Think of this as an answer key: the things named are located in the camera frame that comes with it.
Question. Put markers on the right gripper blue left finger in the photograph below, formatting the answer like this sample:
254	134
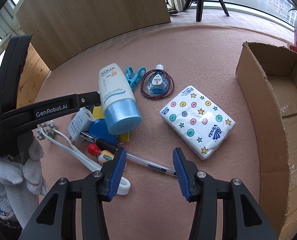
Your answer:
112	173

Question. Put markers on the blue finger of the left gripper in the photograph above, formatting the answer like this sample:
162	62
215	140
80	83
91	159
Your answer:
25	119

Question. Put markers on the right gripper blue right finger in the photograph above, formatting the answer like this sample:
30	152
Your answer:
187	175

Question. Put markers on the red cartoon figurine toy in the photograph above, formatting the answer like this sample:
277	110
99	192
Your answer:
103	156

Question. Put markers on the white beaded head massager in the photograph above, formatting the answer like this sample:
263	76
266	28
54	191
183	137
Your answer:
47	132

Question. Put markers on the black clear gel pen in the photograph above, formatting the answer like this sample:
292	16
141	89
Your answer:
104	145

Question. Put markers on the blue round lid container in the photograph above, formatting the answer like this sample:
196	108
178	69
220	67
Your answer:
98	128

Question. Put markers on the white patterned tissue pack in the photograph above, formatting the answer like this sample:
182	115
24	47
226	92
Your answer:
198	121

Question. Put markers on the white usb charger plug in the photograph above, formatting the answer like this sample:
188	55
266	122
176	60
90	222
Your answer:
81	122

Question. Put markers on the white blue sunscreen tube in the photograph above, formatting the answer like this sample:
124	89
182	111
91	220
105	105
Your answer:
117	101

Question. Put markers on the yellow black card package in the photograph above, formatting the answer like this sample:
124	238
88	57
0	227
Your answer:
99	115

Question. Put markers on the blue plastic clip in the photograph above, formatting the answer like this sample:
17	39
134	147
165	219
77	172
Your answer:
134	79

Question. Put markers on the blue eye drop bottle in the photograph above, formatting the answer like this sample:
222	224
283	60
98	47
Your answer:
158	82

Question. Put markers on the left white gloved hand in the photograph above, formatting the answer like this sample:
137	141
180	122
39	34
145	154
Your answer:
21	185

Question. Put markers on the pink mat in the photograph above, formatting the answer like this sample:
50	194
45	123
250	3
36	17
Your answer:
204	55

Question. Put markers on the wooden board panel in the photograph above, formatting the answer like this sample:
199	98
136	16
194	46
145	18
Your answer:
61	29

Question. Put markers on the cardboard box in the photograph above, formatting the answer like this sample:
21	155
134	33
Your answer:
267	75

